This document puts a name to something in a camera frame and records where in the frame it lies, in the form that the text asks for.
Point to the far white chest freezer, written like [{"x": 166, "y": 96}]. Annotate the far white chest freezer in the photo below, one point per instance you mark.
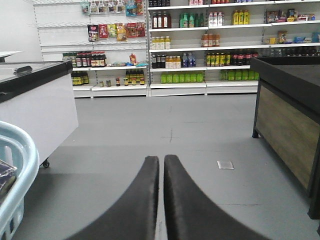
[{"x": 38, "y": 97}]

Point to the white store shelving unit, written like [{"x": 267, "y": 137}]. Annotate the white store shelving unit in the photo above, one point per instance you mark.
[{"x": 182, "y": 47}]

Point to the light blue shopping basket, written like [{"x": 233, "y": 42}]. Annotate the light blue shopping basket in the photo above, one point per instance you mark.
[{"x": 18, "y": 149}]

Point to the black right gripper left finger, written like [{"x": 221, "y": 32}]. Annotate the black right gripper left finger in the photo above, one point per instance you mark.
[{"x": 134, "y": 215}]

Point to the white height-adjustable desk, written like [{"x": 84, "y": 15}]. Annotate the white height-adjustable desk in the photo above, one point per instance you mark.
[{"x": 4, "y": 54}]

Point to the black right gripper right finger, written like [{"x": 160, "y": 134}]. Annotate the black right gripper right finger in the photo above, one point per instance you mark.
[{"x": 191, "y": 215}]

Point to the red spout sauce pouch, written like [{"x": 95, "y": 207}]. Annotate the red spout sauce pouch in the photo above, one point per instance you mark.
[{"x": 133, "y": 59}]

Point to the steel floor outlet cover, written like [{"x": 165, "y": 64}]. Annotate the steel floor outlet cover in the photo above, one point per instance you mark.
[{"x": 225, "y": 165}]

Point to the wood panel display stand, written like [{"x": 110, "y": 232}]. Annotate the wood panel display stand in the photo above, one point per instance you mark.
[{"x": 287, "y": 112}]

